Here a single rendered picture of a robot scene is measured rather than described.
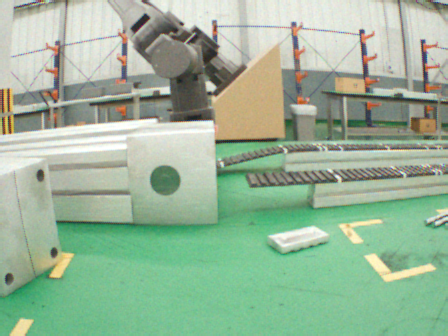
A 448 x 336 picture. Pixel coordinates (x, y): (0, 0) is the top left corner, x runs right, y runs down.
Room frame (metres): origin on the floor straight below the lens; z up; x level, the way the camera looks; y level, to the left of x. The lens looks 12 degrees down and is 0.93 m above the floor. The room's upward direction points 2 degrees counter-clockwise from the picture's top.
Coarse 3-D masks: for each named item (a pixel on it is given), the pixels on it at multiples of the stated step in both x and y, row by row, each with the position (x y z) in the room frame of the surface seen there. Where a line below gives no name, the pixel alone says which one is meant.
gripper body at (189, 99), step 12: (180, 84) 0.62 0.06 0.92; (192, 84) 0.62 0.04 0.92; (204, 84) 0.63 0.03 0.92; (180, 96) 0.62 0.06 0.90; (192, 96) 0.61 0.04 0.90; (204, 96) 0.63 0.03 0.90; (180, 108) 0.62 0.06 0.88; (192, 108) 0.61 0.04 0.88; (204, 108) 0.62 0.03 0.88; (180, 120) 0.59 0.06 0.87; (192, 120) 0.63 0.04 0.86
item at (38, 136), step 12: (144, 120) 0.67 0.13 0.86; (156, 120) 0.67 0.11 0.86; (24, 132) 0.67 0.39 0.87; (36, 132) 0.66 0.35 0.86; (48, 132) 0.66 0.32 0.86; (60, 132) 0.60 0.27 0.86; (72, 132) 0.59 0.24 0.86; (84, 132) 0.59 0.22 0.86; (96, 132) 0.59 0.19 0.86; (108, 132) 0.59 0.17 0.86; (120, 132) 0.59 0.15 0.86; (0, 144) 0.58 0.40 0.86; (12, 144) 0.58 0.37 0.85
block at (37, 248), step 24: (0, 168) 0.26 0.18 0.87; (24, 168) 0.27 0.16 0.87; (0, 192) 0.24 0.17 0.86; (24, 192) 0.26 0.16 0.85; (48, 192) 0.29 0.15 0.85; (0, 216) 0.23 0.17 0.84; (24, 216) 0.26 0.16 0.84; (48, 216) 0.29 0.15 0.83; (0, 240) 0.23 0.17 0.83; (24, 240) 0.25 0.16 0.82; (48, 240) 0.28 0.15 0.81; (0, 264) 0.22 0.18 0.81; (24, 264) 0.25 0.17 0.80; (48, 264) 0.27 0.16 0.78; (0, 288) 0.21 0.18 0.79
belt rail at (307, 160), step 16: (288, 160) 0.63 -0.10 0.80; (304, 160) 0.64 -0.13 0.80; (320, 160) 0.64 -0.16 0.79; (336, 160) 0.64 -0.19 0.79; (352, 160) 0.64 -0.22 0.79; (368, 160) 0.64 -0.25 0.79; (384, 160) 0.64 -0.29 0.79; (400, 160) 0.64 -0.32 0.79; (416, 160) 0.64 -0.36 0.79; (432, 160) 0.64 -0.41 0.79
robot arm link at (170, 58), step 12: (168, 12) 0.63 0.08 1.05; (180, 24) 0.66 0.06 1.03; (168, 36) 0.59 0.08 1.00; (180, 36) 0.64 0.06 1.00; (156, 48) 0.55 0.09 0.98; (168, 48) 0.55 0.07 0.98; (180, 48) 0.54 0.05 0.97; (192, 48) 0.59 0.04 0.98; (156, 60) 0.55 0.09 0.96; (168, 60) 0.55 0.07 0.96; (180, 60) 0.55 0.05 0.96; (192, 60) 0.56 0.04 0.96; (156, 72) 0.55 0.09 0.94; (168, 72) 0.55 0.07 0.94; (180, 72) 0.54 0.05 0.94; (192, 72) 0.60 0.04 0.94
